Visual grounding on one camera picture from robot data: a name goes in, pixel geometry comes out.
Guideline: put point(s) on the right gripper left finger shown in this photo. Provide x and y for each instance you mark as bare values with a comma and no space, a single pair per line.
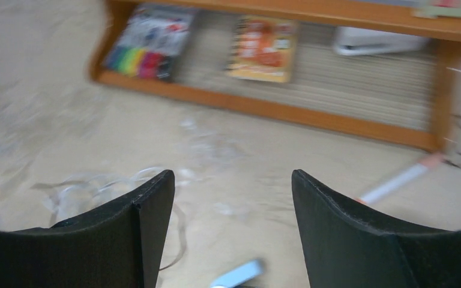
118,244

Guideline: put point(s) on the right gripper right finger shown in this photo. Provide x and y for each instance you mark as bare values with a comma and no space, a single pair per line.
348,244

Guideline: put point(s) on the white orange pen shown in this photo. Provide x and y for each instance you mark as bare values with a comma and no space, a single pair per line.
396,182

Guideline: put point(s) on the wooden shelf rack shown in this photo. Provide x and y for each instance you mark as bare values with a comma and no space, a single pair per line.
406,99

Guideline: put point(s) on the marker pen pack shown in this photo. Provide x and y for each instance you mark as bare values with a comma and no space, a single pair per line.
152,41

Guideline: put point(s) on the orange snack packet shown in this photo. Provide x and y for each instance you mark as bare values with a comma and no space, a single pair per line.
263,49

